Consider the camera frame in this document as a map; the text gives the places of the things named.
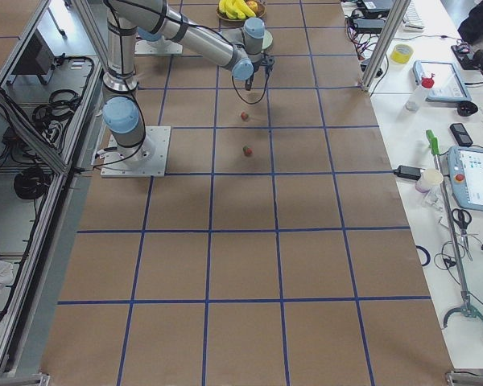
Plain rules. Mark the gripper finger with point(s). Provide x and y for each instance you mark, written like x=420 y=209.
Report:
x=249 y=84
x=269 y=69

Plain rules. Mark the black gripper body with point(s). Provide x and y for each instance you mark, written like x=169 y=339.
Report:
x=253 y=75

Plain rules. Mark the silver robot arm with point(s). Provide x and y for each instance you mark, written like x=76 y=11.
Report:
x=121 y=112
x=238 y=50

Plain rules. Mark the pale green plate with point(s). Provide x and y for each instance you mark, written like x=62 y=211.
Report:
x=267 y=40

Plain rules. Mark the red yellow apple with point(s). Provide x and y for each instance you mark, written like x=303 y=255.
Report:
x=253 y=5

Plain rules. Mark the yellow banana bunch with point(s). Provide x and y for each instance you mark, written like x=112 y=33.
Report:
x=235 y=8

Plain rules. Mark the woven wicker basket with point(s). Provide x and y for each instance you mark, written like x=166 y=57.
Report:
x=241 y=14

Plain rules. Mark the yellow tape roll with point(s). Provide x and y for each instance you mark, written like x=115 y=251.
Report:
x=401 y=53

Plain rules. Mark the clear bottle red cap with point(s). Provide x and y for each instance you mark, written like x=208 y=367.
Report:
x=418 y=97

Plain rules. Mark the black power adapter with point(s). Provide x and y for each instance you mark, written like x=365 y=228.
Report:
x=408 y=172

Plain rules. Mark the teach pendant upper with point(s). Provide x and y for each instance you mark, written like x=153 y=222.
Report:
x=448 y=84

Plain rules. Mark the teach pendant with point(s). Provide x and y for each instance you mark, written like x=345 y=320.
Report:
x=465 y=167
x=448 y=84

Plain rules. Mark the white paper cup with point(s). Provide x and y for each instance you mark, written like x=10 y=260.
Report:
x=429 y=179

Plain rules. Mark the teach pendant lower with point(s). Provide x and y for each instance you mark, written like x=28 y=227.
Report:
x=465 y=167

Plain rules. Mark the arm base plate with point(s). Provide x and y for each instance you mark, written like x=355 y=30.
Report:
x=153 y=153
x=160 y=47

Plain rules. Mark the aluminium frame post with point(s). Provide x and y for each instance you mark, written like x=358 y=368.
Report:
x=393 y=21

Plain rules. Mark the black handled scissors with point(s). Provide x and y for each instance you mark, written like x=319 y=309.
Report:
x=462 y=218

